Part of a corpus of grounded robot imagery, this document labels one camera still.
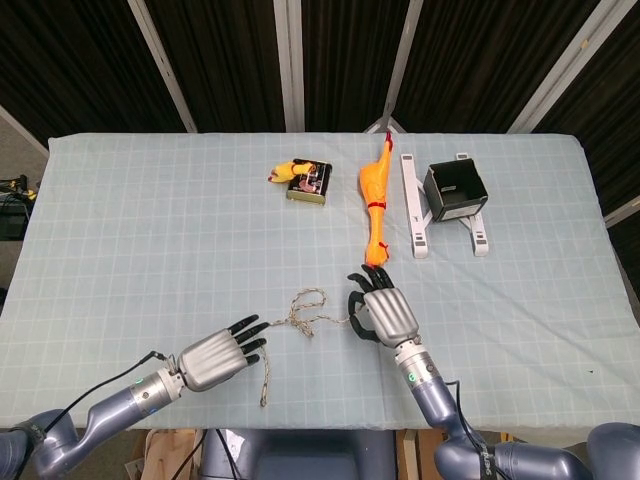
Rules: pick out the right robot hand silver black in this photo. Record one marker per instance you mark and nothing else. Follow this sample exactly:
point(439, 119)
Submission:
point(392, 315)

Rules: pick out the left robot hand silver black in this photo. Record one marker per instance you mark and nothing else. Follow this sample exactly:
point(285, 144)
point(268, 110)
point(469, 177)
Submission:
point(215, 357)

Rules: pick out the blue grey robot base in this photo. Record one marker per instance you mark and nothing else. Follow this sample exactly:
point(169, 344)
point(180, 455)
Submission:
point(300, 455)

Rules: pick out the right robot arm blue grey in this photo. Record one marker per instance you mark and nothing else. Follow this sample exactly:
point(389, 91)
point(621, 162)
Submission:
point(435, 395)

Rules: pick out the left robot arm blue grey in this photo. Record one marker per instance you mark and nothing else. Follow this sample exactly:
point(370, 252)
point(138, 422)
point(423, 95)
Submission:
point(110, 405)

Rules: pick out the white folding laptop stand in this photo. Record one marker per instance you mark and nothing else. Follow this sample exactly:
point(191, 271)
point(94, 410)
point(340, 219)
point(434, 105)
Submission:
point(417, 235)

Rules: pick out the light wooden board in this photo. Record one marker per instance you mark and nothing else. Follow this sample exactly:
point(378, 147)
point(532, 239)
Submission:
point(165, 450)

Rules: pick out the open black cardboard box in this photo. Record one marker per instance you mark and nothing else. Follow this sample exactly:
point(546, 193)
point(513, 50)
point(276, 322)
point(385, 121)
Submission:
point(457, 210)

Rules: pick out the large orange rubber chicken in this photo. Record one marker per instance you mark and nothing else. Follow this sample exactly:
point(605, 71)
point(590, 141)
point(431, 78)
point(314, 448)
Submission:
point(375, 185)

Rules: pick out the brown cardboard box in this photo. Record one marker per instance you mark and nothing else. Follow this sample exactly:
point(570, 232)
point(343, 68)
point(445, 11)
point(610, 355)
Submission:
point(425, 450)

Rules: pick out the narrow wooden strip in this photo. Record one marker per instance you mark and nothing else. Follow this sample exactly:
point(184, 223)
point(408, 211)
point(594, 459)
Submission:
point(407, 455)

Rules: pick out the light blue checked tablecloth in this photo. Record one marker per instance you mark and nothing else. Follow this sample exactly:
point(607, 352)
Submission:
point(150, 225)

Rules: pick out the rectangular luncheon meat tin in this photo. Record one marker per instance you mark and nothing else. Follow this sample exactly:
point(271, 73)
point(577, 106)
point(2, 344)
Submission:
point(310, 189)

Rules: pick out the small yellow rubber chicken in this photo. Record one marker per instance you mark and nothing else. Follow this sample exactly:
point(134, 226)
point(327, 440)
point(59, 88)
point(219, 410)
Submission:
point(284, 171)

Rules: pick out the black equipment with yellow clamps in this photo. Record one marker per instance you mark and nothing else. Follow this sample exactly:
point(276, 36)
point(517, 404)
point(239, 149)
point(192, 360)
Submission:
point(12, 220)

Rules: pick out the dark brown pleated curtain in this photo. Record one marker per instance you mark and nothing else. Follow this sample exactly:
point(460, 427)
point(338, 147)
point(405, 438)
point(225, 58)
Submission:
point(225, 60)

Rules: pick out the white metal frame post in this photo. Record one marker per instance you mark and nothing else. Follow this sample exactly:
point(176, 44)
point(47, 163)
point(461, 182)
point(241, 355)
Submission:
point(400, 65)
point(622, 210)
point(165, 70)
point(290, 65)
point(565, 65)

